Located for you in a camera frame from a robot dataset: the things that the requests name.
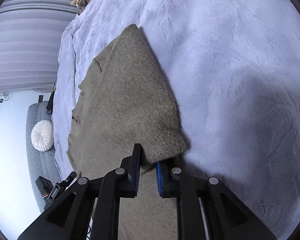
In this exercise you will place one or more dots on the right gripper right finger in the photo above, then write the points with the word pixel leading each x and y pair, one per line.
pixel 173 182

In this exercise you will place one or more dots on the grey quilted bench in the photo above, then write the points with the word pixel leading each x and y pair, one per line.
pixel 40 163

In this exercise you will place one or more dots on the lavender plush bed blanket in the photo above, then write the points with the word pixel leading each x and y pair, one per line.
pixel 234 67

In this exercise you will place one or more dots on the white round tufted cushion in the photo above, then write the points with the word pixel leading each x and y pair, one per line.
pixel 42 135

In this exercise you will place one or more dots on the olive knit sweater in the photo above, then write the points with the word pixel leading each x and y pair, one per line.
pixel 125 99

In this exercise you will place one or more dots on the grey window curtain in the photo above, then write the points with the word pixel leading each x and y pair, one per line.
pixel 30 36

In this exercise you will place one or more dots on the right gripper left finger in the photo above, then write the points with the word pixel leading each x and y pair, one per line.
pixel 122 182

